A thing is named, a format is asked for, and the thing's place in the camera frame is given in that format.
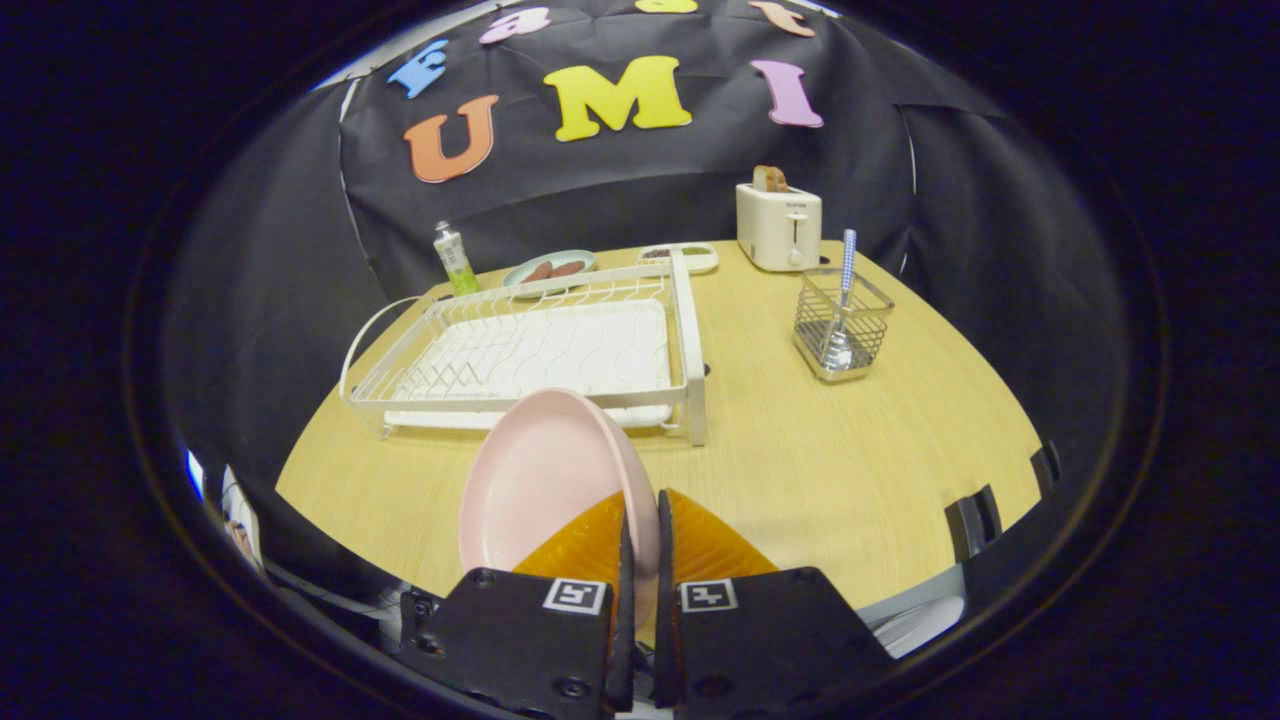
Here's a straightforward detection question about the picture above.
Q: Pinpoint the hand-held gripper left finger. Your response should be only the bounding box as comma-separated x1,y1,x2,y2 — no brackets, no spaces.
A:
400,490,636,720

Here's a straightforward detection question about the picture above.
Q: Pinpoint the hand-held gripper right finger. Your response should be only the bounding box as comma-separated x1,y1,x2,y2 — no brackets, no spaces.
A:
655,488,896,720

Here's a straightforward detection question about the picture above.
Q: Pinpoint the pink plate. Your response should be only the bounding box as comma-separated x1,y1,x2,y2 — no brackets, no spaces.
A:
458,388,661,641

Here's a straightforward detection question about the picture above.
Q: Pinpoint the white wire dish rack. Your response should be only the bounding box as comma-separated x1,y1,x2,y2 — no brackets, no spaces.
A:
338,250,709,448

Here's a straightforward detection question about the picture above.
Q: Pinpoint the metal wire basket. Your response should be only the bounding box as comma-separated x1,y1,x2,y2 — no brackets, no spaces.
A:
792,266,896,384

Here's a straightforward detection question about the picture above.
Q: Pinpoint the blue checked handle spoon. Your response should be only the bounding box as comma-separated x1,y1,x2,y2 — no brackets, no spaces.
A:
822,229,859,372

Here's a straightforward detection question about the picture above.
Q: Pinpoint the small white sauce dish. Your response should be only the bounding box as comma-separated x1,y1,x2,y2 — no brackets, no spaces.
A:
636,243,720,276

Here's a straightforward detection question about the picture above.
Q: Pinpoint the pale green plate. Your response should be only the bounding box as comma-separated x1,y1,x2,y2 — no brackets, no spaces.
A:
502,249,598,299

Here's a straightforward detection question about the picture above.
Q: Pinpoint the white curved object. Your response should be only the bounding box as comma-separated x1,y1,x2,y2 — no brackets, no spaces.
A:
872,596,967,659

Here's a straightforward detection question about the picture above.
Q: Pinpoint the green squeeze bottle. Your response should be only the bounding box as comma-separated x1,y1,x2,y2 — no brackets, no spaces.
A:
433,221,481,297

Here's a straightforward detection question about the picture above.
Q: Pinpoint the white device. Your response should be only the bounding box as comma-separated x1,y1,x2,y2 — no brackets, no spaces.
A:
220,465,263,571

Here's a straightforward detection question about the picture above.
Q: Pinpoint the cream toaster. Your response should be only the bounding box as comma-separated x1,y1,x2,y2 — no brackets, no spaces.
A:
735,182,824,273

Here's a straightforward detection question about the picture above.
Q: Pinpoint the black backdrop cloth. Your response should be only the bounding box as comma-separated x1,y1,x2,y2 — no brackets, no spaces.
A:
160,0,1131,481

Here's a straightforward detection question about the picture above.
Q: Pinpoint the black table edge bracket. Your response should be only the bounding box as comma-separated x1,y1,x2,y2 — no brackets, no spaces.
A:
1030,440,1063,498
945,485,1003,563

